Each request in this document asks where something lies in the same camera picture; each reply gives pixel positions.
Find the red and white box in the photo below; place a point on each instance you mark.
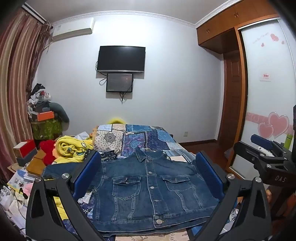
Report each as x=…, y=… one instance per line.
x=24, y=149

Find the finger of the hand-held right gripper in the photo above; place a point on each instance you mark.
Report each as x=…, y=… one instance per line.
x=249, y=154
x=261, y=140

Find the small wall-mounted monitor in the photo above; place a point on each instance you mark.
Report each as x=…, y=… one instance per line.
x=119, y=82

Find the green bottle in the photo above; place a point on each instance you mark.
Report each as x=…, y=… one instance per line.
x=287, y=141

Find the wall-mounted black television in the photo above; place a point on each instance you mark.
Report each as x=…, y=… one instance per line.
x=121, y=59

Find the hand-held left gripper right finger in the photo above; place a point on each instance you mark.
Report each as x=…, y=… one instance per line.
x=205, y=169

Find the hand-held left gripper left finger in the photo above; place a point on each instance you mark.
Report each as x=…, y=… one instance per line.
x=91, y=170

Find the brown cardboard box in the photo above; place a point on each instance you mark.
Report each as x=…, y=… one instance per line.
x=35, y=164

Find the blue denim jacket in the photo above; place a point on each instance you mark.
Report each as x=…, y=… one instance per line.
x=148, y=185

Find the wooden wardrobe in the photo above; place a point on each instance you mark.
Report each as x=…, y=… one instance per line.
x=222, y=27

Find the white air conditioner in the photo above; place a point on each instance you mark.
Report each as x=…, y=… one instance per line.
x=72, y=29

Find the pile of clothes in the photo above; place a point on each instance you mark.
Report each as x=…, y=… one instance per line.
x=38, y=97

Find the striped brown curtain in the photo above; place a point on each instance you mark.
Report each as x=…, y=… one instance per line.
x=16, y=81

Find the yellow cartoon print blanket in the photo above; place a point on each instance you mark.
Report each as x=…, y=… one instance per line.
x=71, y=148

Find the pink soft item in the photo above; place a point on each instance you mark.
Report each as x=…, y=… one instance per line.
x=27, y=188

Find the brown wooden door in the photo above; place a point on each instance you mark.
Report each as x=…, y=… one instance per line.
x=231, y=99

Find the navy patterned cloth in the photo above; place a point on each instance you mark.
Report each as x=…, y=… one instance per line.
x=108, y=154

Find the grey pillow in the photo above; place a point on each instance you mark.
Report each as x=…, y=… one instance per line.
x=60, y=111

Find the pile of papers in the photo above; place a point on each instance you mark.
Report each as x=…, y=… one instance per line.
x=13, y=190

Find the yellow plush toy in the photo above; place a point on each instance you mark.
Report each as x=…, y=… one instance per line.
x=116, y=121

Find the orange box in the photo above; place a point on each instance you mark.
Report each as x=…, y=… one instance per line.
x=45, y=115

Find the red plush toy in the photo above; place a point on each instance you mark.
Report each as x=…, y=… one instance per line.
x=47, y=150

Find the blue patchwork quilt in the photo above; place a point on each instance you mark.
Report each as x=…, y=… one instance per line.
x=138, y=139

